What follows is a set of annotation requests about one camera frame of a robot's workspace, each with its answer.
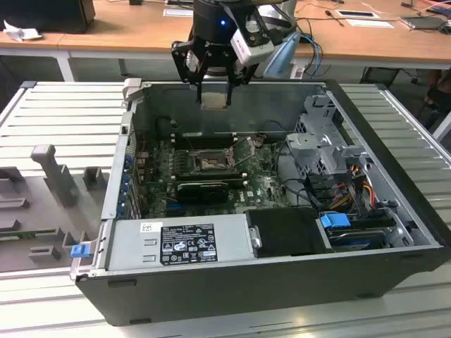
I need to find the silver power supply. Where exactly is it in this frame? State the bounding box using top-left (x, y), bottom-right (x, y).
top-left (105, 213), bottom-right (260, 271)

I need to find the grey parts rack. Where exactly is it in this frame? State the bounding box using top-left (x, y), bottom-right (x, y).
top-left (0, 144), bottom-right (113, 274)

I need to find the silver CPU plate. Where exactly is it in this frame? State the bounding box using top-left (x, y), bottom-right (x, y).
top-left (199, 92), bottom-right (228, 110)

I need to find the black graphics card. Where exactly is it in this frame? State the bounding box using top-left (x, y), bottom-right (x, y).
top-left (175, 181), bottom-right (230, 204)

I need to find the CPU socket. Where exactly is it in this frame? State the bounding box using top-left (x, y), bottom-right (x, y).
top-left (175, 149), bottom-right (236, 174)

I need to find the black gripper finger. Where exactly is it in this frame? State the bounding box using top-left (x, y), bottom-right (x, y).
top-left (171, 38), bottom-right (206, 104)
top-left (225, 63), bottom-right (259, 106)

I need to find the metal socket cover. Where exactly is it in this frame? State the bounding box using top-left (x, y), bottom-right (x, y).
top-left (227, 135), bottom-right (264, 166)

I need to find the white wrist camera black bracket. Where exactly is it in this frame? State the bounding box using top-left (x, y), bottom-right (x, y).
top-left (230, 10), bottom-right (276, 66)

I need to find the blue disk carrier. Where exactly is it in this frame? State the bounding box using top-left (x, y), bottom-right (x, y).
top-left (319, 213), bottom-right (353, 233)

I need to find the long wooden desk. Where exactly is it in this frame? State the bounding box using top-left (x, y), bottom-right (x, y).
top-left (0, 0), bottom-right (451, 71)

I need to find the grey case handle latch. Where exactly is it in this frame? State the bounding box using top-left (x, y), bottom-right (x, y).
top-left (122, 77), bottom-right (142, 103)

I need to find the green RAM stick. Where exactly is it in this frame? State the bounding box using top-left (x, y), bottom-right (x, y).
top-left (0, 228), bottom-right (57, 240)

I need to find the coloured power wire bundle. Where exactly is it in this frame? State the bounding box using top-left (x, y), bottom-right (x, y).
top-left (333, 165), bottom-right (380, 212)

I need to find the green motherboard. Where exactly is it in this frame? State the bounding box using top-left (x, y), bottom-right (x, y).
top-left (135, 135), bottom-right (307, 219)

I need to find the black RAM slot bank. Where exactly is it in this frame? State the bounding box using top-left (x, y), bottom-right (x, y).
top-left (175, 168), bottom-right (247, 187)
top-left (172, 132), bottom-right (264, 149)

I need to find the black PC case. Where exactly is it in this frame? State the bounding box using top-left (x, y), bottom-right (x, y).
top-left (69, 79), bottom-right (451, 327)

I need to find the silver drive cage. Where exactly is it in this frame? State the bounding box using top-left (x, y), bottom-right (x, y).
top-left (285, 93), bottom-right (374, 177)

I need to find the blue card retention clip row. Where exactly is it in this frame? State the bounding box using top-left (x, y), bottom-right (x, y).
top-left (118, 154), bottom-right (135, 218)

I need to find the white paper sheet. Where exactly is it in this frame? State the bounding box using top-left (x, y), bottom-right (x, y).
top-left (162, 7), bottom-right (194, 18)
top-left (345, 18), bottom-right (395, 29)

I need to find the white framed tablet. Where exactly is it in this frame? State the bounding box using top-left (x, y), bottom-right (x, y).
top-left (334, 9), bottom-right (381, 19)

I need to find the crumpled white paper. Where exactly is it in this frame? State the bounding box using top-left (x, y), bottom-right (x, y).
top-left (3, 19), bottom-right (43, 43)

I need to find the black computer box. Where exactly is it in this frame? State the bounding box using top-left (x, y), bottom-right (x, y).
top-left (0, 0), bottom-right (96, 35)

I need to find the grey notebook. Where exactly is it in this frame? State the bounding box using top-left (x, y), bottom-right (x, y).
top-left (400, 15), bottom-right (447, 31)

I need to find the pale blue teach pendant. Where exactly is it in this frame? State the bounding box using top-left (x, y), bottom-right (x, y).
top-left (262, 32), bottom-right (301, 80)

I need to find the hard disk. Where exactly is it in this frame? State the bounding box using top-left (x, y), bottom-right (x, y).
top-left (327, 228), bottom-right (388, 251)

